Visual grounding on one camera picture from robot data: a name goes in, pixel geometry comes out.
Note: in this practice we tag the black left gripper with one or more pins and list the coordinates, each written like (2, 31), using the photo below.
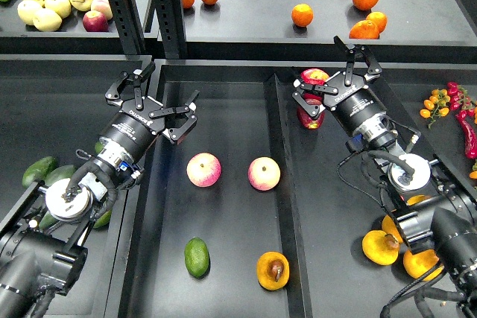
(135, 127)

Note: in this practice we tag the avocado large lower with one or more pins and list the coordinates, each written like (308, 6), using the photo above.
(103, 220)

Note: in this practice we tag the yellow apple centre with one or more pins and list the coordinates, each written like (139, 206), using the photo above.
(62, 7)

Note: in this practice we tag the black centre tray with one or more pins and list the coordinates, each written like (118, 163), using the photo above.
(315, 216)

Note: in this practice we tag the pink apple right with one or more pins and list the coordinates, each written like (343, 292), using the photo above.
(264, 173)

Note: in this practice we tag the black left tray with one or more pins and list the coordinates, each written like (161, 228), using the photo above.
(52, 106)

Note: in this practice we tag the green avocado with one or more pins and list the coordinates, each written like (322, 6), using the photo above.
(196, 257)

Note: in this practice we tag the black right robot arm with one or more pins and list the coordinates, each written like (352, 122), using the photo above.
(430, 205)

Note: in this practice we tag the yellow apple with stem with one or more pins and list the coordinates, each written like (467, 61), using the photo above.
(81, 5)

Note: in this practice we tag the avocado upper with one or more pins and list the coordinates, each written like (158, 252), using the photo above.
(98, 147)

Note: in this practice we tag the black shelf post left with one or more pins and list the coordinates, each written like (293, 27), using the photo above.
(128, 26)

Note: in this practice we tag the orange right front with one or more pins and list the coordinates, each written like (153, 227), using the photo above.
(364, 29)

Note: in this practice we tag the orange centre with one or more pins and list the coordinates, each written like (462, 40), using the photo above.
(302, 15)

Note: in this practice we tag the yellow pear middle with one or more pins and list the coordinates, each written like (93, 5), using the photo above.
(380, 247)

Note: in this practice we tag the pink apple left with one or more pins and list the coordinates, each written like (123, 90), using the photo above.
(203, 170)

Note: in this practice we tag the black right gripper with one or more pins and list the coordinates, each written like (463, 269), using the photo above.
(347, 96)

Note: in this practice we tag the pink apple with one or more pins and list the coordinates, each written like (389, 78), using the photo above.
(203, 170)
(264, 173)

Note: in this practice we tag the yellow apple front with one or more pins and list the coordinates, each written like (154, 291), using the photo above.
(46, 20)

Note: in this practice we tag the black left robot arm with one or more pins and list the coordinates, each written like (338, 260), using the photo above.
(43, 235)

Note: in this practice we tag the pale pink peach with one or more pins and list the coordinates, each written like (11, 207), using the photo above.
(102, 6)

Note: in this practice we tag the red apple on shelf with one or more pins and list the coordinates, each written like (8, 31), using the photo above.
(95, 21)

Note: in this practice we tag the black tray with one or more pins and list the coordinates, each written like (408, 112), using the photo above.
(315, 216)
(52, 106)

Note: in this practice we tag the black shelf post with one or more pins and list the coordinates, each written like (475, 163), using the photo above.
(171, 25)
(128, 26)

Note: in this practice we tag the orange cherry tomato bunch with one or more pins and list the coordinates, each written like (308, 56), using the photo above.
(435, 106)

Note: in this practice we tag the orange right small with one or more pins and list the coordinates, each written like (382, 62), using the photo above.
(379, 19)

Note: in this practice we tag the avocado far left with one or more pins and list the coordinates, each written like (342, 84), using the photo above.
(39, 170)

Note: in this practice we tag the red apple upper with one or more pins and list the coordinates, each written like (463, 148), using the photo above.
(314, 76)

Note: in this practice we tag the dark red apple lower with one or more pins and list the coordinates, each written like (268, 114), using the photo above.
(304, 119)

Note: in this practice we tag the red chili pepper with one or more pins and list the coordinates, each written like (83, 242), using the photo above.
(469, 137)

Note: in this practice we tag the red cherry tomato bunch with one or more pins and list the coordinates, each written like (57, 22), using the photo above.
(460, 99)

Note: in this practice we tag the black shelf post right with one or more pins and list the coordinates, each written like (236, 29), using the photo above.
(171, 25)

